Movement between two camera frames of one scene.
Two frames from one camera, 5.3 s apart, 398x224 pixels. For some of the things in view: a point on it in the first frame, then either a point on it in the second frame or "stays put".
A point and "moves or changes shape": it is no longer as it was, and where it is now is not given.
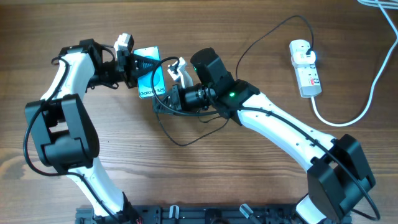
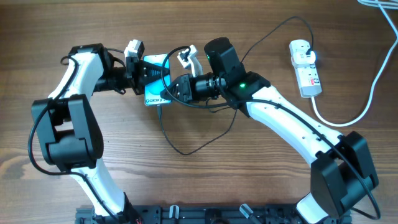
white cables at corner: (384, 4) stays put
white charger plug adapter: (302, 58) stays put
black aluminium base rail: (210, 214) stays put
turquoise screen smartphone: (145, 84) moves or changes shape
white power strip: (307, 74) stays put
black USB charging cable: (239, 57) to (231, 123)
